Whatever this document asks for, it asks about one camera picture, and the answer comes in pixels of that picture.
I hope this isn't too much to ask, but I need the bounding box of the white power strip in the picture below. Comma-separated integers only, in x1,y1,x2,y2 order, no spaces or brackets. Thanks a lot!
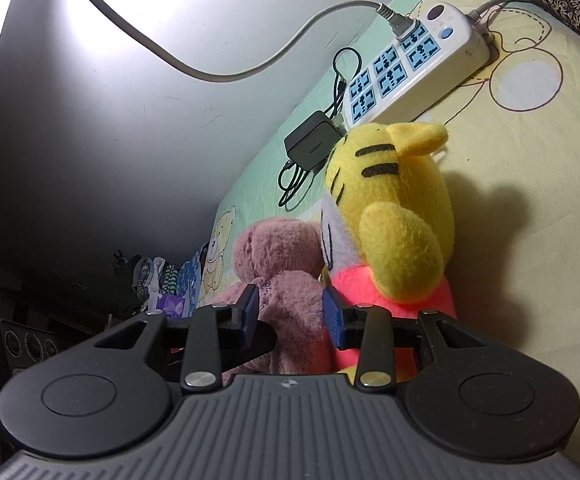
342,1,493,128

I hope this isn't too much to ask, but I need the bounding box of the black charger adapter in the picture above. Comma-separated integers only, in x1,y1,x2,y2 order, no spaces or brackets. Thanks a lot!
284,111,343,173

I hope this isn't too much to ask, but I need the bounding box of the pale striped cloth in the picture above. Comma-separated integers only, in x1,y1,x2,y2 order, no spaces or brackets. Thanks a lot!
134,255,181,311

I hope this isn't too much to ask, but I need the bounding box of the pale pink rabbit plush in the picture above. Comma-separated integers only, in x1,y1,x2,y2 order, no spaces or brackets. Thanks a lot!
205,219,333,376

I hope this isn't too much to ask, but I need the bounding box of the yellow tiger plush toy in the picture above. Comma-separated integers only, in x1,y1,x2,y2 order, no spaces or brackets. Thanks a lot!
320,121,458,386

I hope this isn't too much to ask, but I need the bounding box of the blue patterned cloth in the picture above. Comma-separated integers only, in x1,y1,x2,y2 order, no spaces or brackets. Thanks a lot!
177,250,204,313

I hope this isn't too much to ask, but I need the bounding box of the power strip cord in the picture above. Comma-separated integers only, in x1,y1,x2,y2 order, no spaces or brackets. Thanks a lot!
467,0,536,26

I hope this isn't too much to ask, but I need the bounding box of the purple tissue pack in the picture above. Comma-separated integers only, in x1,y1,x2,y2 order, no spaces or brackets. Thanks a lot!
157,295,187,319

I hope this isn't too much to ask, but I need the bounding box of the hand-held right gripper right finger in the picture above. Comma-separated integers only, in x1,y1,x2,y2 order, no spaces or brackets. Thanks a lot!
322,286,486,393

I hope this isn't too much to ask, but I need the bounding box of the thick white power cable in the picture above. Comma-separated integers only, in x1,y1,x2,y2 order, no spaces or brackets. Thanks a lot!
60,0,415,83

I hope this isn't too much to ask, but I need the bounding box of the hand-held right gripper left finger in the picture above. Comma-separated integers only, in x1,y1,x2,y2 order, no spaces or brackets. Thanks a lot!
92,284,278,393

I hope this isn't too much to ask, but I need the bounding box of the black charger with cable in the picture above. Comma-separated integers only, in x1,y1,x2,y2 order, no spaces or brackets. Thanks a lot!
277,47,365,208

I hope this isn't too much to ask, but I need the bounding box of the dark green garment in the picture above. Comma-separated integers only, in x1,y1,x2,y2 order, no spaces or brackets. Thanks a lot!
112,250,143,311

